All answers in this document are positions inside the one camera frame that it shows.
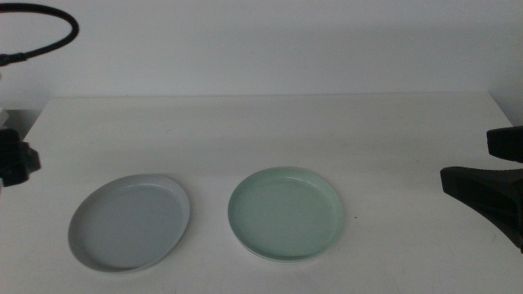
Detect pale green shallow bowl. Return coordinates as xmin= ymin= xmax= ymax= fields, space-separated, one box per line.
xmin=227 ymin=166 xmax=345 ymax=263

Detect pale grey shallow bowl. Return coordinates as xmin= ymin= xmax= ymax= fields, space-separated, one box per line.
xmin=67 ymin=173 xmax=191 ymax=274

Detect thick black sleeved cable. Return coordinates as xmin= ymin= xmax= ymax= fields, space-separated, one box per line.
xmin=0 ymin=2 xmax=80 ymax=67

